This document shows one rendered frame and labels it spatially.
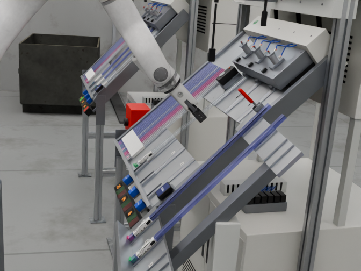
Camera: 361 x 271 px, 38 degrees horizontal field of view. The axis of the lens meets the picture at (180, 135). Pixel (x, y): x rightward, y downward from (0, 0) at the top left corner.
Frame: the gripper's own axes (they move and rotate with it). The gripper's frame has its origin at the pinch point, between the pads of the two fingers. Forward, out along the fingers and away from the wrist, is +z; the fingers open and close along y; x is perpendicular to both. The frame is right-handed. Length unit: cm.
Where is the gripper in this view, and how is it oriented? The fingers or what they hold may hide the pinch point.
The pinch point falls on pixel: (199, 115)
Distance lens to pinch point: 184.8
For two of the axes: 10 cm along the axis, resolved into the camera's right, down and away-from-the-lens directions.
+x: -7.4, 6.7, 0.7
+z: 6.3, 6.5, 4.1
